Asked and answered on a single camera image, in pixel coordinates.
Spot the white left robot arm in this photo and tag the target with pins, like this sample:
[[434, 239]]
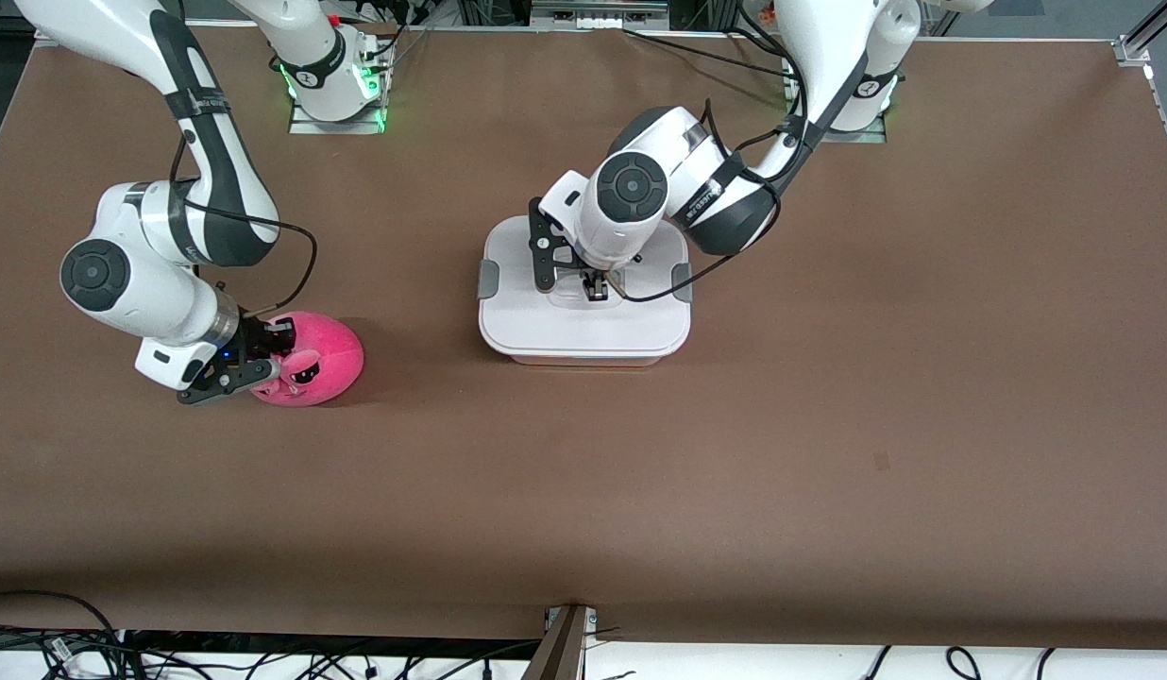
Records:
[[829, 47]]

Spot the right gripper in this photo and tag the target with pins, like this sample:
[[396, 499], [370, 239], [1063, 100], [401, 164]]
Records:
[[254, 338]]

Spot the pink round plush toy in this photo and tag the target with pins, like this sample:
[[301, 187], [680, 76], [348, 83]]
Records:
[[329, 354]]

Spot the aluminium frame profile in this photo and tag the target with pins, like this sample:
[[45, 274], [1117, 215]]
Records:
[[1133, 47]]

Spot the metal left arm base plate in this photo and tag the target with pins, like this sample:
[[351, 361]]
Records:
[[853, 137]]

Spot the small metal bracket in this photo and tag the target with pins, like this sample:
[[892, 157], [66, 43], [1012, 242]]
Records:
[[591, 623]]

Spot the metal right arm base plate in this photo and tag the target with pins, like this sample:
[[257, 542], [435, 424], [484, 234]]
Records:
[[338, 127]]

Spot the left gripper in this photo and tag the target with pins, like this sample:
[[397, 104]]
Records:
[[598, 283]]

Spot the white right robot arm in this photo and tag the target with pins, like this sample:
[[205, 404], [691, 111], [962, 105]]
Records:
[[130, 274]]

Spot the grey lid latch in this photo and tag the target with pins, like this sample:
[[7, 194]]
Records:
[[488, 280], [682, 283]]

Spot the pale pink storage box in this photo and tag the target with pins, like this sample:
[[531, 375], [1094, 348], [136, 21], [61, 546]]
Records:
[[583, 361]]

